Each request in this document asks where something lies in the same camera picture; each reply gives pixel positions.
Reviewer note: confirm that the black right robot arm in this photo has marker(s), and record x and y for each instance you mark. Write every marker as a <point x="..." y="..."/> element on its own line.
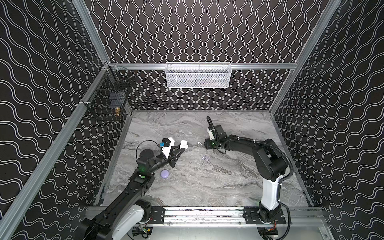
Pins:
<point x="273" y="165"/>

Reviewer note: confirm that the small brass object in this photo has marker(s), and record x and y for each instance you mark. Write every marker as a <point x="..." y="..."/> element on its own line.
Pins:
<point x="117" y="111"/>

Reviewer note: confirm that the white wire mesh basket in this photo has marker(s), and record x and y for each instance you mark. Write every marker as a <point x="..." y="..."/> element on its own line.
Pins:
<point x="196" y="75"/>

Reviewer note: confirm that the purple round disc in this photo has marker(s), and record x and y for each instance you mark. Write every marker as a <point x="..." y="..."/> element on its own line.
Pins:
<point x="165" y="174"/>

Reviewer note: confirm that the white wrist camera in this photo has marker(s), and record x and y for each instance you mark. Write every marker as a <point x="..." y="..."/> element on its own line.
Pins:
<point x="211" y="133"/>
<point x="166" y="145"/>

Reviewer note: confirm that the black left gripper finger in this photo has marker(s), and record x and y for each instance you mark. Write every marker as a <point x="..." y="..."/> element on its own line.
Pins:
<point x="175" y="150"/>
<point x="176" y="157"/>

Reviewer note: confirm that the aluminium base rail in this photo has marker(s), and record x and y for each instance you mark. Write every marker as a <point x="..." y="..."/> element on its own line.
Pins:
<point x="232" y="217"/>

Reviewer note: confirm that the white round disc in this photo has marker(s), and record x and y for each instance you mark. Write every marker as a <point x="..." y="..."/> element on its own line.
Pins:
<point x="184" y="144"/>

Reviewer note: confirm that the black wire basket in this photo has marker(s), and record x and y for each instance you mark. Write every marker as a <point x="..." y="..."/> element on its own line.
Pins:
<point x="113" y="91"/>

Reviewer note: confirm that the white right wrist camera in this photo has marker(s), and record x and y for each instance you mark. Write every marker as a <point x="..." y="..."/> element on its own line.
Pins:
<point x="211" y="133"/>

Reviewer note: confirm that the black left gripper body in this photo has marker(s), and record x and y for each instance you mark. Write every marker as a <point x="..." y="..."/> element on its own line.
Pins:
<point x="172" y="155"/>

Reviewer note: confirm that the aluminium corner frame post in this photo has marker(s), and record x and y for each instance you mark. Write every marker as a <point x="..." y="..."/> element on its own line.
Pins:
<point x="91" y="29"/>

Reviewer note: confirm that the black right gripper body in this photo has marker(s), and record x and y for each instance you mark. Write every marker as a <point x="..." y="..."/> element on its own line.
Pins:
<point x="208" y="142"/>

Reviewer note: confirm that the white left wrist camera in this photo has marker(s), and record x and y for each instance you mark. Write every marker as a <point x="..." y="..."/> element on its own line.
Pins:
<point x="166" y="145"/>

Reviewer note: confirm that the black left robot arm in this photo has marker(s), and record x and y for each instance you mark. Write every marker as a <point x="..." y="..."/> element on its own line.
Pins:
<point x="128" y="209"/>

